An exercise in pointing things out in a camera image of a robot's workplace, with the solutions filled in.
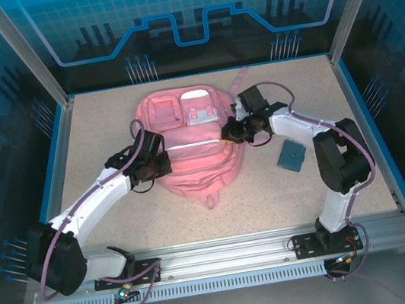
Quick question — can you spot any pink backpack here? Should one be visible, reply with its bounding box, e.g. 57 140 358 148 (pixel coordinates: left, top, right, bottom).
129 65 272 219

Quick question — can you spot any small teal notebook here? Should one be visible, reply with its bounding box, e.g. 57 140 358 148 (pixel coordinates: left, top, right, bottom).
273 136 310 176

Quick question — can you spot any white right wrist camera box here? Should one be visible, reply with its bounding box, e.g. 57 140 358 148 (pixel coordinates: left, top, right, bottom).
230 98 251 122

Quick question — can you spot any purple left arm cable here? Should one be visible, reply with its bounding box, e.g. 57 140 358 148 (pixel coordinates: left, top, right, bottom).
14 117 174 304

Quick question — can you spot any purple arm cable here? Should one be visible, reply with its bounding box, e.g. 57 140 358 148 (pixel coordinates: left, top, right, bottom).
253 66 394 290
14 117 174 304

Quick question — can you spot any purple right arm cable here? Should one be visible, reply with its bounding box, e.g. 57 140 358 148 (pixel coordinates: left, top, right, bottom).
253 66 394 290

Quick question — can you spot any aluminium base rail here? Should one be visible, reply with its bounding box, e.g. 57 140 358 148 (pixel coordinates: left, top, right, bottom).
24 207 405 303

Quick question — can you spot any slotted grey cable duct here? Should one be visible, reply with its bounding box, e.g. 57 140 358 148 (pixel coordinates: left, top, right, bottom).
49 260 329 304

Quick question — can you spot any cable connector with green light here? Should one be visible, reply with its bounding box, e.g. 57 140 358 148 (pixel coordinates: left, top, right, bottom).
332 250 359 267
115 281 141 304

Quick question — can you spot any aluminium frame post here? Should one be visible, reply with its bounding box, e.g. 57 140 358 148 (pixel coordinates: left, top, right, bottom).
0 0 76 117
319 0 403 66

